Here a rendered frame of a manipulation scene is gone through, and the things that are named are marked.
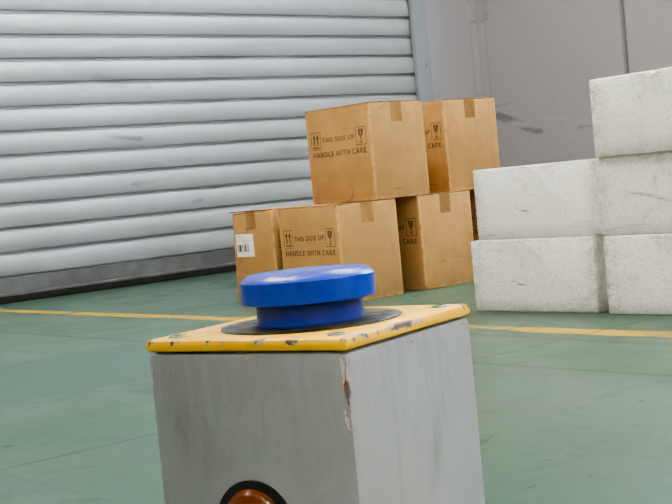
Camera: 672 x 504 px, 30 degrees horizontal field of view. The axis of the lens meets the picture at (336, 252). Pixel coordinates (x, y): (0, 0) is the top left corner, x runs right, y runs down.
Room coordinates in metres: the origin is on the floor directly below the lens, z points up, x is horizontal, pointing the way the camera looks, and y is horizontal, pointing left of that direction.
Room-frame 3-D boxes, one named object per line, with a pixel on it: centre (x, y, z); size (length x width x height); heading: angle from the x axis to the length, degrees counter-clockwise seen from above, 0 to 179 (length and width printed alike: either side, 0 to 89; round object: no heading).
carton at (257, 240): (4.21, 0.15, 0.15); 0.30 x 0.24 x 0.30; 128
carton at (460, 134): (4.27, -0.39, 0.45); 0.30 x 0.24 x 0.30; 37
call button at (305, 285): (0.37, 0.01, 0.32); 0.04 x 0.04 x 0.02
